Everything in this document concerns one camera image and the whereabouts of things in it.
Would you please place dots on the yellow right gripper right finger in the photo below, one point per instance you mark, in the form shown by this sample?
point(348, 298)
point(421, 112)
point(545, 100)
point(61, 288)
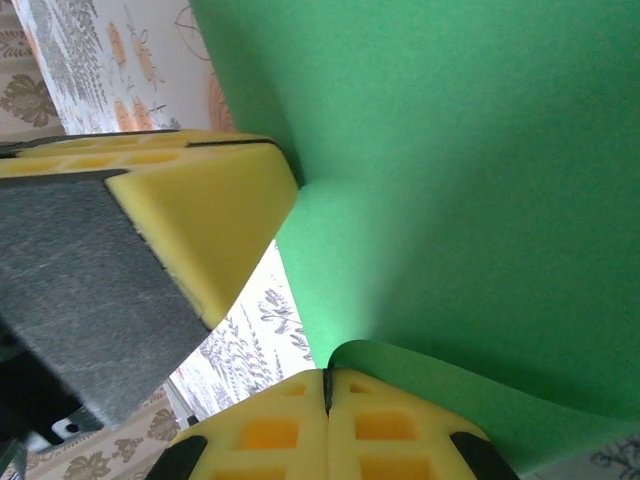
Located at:
point(390, 440)

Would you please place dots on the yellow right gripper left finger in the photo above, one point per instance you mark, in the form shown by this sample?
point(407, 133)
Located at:
point(270, 440)

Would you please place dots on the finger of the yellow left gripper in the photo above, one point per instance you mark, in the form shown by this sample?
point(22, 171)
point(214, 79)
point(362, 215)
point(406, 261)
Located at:
point(125, 142)
point(150, 250)

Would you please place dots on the green paper sheet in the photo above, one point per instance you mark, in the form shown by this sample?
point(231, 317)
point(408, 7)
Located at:
point(450, 150)

